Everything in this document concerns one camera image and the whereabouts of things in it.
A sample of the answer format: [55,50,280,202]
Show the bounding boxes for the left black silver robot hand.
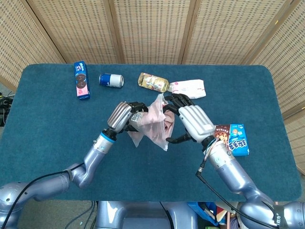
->
[106,101,150,133]

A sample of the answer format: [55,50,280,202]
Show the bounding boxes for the white paper packet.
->
[170,79,207,100]

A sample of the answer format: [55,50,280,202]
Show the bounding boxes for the blue carpet table cover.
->
[0,63,300,203]

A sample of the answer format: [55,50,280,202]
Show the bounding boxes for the black floor cables bundle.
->
[0,92,15,127]

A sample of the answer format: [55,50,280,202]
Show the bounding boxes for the grey-blue robot torso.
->
[95,201,200,229]

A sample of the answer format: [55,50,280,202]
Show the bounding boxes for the long blue sandwich cookie box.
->
[73,60,92,101]

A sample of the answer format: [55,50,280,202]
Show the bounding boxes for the blue white soda can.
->
[99,73,124,89]

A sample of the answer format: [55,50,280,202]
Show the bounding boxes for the translucent plastic zip bag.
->
[127,93,176,152]

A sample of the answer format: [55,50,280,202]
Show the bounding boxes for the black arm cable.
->
[195,143,277,229]
[0,163,85,229]

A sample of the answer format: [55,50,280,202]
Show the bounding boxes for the yellow drink plastic bottle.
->
[137,72,173,93]

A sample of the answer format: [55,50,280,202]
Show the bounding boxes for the grey floor cables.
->
[64,201,98,229]

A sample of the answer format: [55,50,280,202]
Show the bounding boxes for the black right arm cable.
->
[195,143,277,229]

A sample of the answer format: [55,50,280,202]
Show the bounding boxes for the blue storage bin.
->
[187,201,221,227]

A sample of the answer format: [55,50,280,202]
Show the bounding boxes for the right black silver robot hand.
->
[163,93,215,145]

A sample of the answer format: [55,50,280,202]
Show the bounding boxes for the wicker folding screen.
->
[0,0,305,172]

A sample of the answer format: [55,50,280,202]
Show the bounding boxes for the blue chocolate chip cookie box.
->
[213,123,250,157]

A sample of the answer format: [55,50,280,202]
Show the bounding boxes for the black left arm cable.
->
[0,163,85,229]

